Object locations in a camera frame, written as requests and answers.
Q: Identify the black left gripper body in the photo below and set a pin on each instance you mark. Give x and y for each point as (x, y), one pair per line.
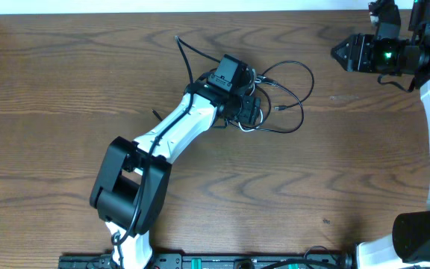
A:
(245, 109)

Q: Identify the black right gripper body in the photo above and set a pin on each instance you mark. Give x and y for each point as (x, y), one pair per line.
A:
(387, 57)

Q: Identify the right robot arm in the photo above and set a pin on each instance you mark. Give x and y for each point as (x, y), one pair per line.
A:
(408, 245)

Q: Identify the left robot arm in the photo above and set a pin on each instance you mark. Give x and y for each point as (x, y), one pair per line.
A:
(132, 182)

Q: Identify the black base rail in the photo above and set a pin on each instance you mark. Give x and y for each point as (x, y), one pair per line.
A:
(316, 259)

